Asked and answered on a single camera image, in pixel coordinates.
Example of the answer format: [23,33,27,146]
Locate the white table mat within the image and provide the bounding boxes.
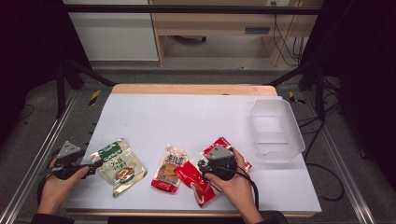
[62,92,322,214]

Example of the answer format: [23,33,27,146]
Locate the black frame strut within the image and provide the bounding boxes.
[55,57,117,119]
[267,59,328,122]

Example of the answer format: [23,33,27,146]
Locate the person's left hand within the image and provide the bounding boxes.
[36,157,92,216]

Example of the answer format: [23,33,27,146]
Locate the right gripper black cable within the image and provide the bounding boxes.
[214,164,262,211]

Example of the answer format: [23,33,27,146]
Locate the thin black floor cable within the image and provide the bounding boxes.
[15,103,35,123]

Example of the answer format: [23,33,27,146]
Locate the large red food pouch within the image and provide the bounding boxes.
[173,135,253,208]

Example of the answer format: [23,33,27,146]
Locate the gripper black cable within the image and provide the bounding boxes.
[214,164,262,211]
[36,167,56,206]

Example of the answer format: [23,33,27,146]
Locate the black hanging cables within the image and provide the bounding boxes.
[272,1,307,67]

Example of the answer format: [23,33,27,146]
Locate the white cabinet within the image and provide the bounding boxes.
[64,0,160,62]

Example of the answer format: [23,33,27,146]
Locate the red and white spout pouch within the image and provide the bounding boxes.
[150,142,190,194]

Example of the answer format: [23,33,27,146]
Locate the black horizontal frame bar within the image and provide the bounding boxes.
[62,4,325,16]

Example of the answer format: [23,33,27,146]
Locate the green and gold food pouch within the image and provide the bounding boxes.
[89,137,149,198]

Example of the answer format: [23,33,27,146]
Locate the yellow and black tape strip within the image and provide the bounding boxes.
[288,91,306,105]
[89,89,102,106]

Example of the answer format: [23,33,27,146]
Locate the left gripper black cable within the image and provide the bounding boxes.
[36,167,56,206]

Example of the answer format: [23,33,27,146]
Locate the clear plastic container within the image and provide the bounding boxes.
[250,98,306,163]

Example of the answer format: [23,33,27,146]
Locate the light wooden desk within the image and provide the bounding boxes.
[148,0,325,67]

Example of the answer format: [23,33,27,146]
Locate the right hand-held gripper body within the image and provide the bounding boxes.
[196,144,239,182]

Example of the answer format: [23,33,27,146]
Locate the person's right hand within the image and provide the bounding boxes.
[204,147,264,217]

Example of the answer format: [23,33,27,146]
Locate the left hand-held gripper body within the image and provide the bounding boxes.
[46,140,92,181]

